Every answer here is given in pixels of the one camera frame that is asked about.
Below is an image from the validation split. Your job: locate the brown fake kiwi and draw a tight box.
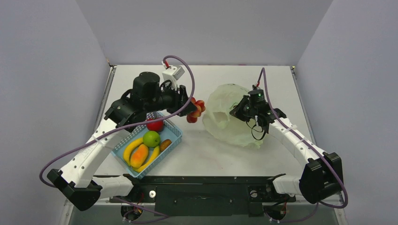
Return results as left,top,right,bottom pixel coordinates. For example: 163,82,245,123
160,139,172,152

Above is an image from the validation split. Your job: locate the green fake lime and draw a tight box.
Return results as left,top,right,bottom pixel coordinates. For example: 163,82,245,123
143,131,161,148

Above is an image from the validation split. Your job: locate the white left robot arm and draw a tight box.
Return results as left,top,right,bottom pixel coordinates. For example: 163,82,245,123
47,71,195,211

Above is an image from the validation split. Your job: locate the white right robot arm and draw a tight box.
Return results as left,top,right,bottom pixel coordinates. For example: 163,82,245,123
230,89,344,203

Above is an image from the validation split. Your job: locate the red fake fruit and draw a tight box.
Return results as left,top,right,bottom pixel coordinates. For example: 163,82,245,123
186,97,206,123

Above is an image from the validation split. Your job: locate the orange fake mango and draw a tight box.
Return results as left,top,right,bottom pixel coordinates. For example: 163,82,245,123
130,144,149,168

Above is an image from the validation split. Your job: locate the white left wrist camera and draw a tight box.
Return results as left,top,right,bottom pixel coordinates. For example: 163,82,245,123
162,65,185,90

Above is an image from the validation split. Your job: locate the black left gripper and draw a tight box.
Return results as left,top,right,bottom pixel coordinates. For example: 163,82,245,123
145,82,197,116

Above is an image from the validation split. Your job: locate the light green plastic bag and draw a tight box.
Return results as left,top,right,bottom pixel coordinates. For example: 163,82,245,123
202,84,263,149

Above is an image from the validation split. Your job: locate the light blue perforated basket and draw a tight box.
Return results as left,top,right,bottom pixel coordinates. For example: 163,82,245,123
111,119,183,179

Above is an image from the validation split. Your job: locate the red fake tomato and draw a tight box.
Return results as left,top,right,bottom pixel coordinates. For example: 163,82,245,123
146,119,164,132

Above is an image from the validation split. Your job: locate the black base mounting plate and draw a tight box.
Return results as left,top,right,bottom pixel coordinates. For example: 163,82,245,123
121,174,296,217

